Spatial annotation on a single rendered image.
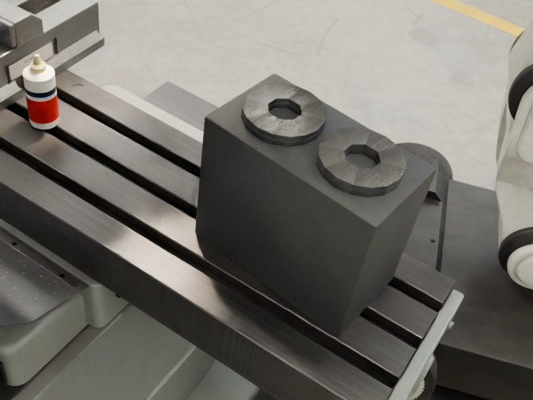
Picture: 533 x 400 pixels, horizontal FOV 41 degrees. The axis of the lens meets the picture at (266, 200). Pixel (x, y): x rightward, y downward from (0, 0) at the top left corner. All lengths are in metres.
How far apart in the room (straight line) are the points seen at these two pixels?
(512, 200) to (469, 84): 1.76
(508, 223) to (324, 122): 0.67
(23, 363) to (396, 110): 2.07
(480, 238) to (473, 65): 1.71
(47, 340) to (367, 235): 0.47
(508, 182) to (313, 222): 0.63
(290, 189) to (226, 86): 2.02
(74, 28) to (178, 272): 0.45
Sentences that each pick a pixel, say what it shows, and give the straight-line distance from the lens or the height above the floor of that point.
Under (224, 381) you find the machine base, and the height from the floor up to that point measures 0.20.
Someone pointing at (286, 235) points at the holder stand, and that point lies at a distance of 0.76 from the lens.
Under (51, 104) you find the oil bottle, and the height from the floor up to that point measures 1.00.
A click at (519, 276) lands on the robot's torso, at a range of 1.39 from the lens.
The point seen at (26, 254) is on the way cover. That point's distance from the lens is 0.96.
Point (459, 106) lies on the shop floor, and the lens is 2.91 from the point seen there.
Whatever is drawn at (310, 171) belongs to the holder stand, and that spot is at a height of 1.15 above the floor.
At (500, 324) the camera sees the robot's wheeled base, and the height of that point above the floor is 0.57.
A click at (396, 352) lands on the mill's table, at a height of 0.96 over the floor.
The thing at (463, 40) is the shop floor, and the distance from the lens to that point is 3.33.
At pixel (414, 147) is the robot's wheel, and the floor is 0.60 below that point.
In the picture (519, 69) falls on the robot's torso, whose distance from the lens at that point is 1.17.
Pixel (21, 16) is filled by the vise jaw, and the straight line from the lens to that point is 1.05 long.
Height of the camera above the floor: 1.62
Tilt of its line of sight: 45 degrees down
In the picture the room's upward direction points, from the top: 10 degrees clockwise
